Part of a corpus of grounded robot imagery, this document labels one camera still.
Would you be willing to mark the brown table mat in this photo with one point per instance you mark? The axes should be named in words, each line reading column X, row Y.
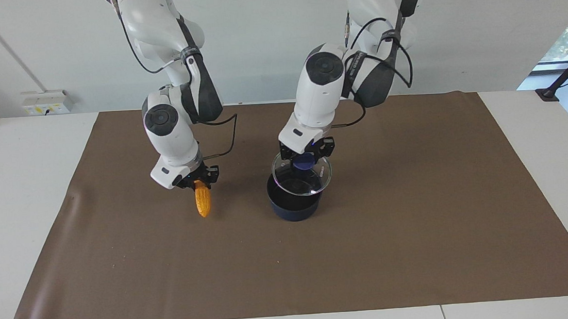
column 367, row 262

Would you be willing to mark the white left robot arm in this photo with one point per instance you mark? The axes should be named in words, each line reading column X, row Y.
column 317, row 94

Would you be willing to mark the dark blue saucepan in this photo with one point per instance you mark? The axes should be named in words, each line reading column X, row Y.
column 294, row 208

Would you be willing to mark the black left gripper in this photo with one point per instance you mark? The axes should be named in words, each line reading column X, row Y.
column 307, row 146

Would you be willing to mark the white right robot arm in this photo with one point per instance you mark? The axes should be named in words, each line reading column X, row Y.
column 170, row 131

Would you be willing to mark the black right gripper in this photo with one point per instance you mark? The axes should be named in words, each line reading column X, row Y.
column 206, row 173

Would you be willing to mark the yellow corn cob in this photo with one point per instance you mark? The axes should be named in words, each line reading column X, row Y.
column 203, row 202

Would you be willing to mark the glass lid with blue knob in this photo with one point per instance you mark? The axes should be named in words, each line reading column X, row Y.
column 304, row 180

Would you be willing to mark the white wall socket box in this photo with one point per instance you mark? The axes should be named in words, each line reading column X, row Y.
column 47, row 103

